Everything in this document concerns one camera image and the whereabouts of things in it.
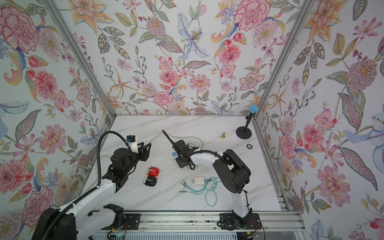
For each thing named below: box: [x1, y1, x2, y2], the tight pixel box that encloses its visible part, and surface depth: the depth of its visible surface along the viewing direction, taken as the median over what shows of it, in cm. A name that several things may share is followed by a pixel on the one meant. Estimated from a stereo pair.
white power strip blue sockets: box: [168, 151, 179, 159], surface depth 97 cm
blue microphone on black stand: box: [236, 104, 259, 140], surface depth 111 cm
